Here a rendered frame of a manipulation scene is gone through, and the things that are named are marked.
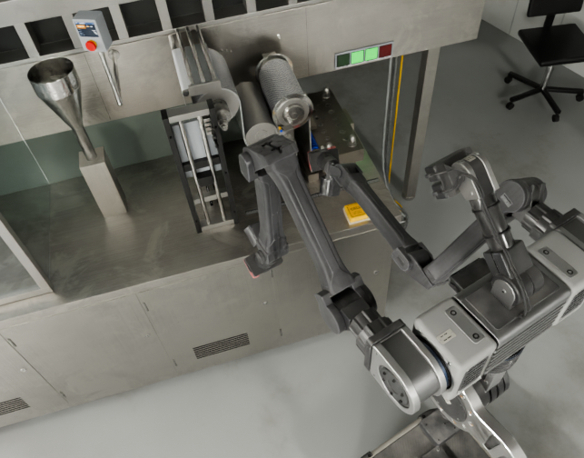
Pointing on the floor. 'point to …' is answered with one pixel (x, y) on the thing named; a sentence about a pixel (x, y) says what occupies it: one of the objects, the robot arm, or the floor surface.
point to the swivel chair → (553, 49)
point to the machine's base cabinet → (165, 332)
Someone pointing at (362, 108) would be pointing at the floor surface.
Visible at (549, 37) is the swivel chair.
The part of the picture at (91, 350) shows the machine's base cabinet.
